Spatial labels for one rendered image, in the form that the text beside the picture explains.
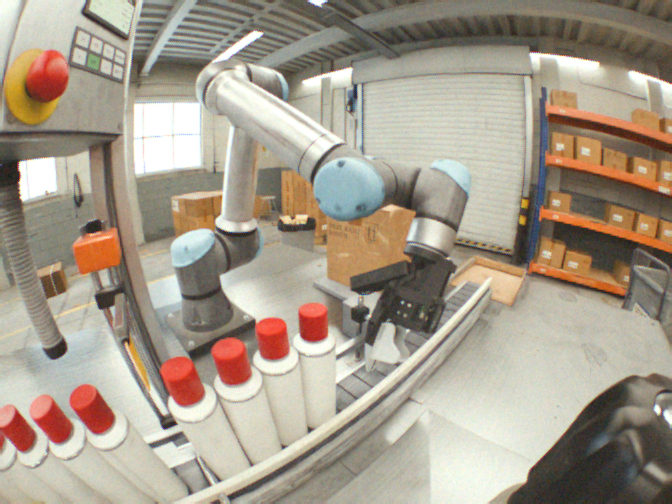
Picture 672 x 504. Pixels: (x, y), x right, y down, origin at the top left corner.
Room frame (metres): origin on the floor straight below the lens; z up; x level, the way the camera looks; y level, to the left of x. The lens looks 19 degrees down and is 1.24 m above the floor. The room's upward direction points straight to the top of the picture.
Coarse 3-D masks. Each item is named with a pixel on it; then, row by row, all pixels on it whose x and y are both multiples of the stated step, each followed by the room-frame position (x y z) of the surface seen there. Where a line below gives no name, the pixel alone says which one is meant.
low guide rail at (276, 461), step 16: (480, 288) 0.61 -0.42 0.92; (416, 352) 0.36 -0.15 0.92; (400, 368) 0.32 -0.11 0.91; (384, 384) 0.29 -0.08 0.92; (368, 400) 0.26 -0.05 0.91; (336, 416) 0.23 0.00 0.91; (352, 416) 0.23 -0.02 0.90; (320, 432) 0.20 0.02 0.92; (288, 448) 0.17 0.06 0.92; (304, 448) 0.18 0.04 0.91; (272, 464) 0.14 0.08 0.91; (224, 480) 0.11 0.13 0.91; (240, 480) 0.11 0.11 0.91; (256, 480) 0.12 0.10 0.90; (192, 496) 0.07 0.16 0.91; (208, 496) 0.08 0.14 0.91
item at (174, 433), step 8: (464, 264) 0.68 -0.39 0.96; (456, 272) 0.62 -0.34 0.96; (360, 336) 0.36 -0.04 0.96; (344, 344) 0.34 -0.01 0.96; (352, 344) 0.34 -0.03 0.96; (360, 344) 0.35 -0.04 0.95; (336, 352) 0.32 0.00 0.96; (344, 352) 0.32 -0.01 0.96; (336, 360) 0.31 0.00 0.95; (160, 432) 0.13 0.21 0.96; (168, 432) 0.13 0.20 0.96; (176, 432) 0.14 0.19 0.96; (152, 440) 0.12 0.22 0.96; (160, 440) 0.12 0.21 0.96; (168, 440) 0.13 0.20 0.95; (152, 448) 0.11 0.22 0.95
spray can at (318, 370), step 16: (304, 304) 0.26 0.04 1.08; (320, 304) 0.26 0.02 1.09; (304, 320) 0.23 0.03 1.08; (320, 320) 0.23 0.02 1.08; (304, 336) 0.23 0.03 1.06; (320, 336) 0.23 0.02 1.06; (304, 352) 0.22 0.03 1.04; (320, 352) 0.23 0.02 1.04; (304, 368) 0.22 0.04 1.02; (320, 368) 0.22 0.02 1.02; (304, 384) 0.23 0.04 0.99; (320, 384) 0.22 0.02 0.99; (304, 400) 0.23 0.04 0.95; (320, 400) 0.22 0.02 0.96; (320, 416) 0.22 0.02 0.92
